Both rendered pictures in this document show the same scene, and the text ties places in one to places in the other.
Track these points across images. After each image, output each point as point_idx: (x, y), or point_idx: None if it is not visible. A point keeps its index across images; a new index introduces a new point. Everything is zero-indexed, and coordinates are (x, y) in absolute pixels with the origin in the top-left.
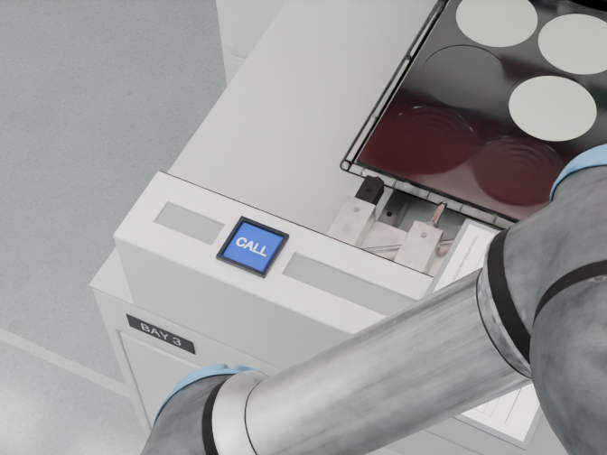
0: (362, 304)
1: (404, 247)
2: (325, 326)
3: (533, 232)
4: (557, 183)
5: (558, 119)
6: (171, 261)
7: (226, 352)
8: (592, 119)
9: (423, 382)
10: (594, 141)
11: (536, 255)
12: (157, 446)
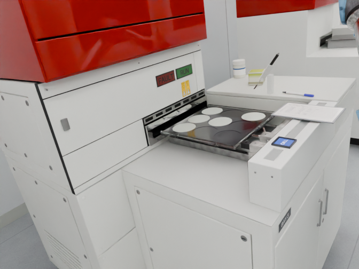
0: (302, 128)
1: (270, 136)
2: (312, 134)
3: None
4: (346, 0)
5: (224, 120)
6: (291, 158)
7: (296, 196)
8: (225, 117)
9: None
10: (232, 117)
11: None
12: None
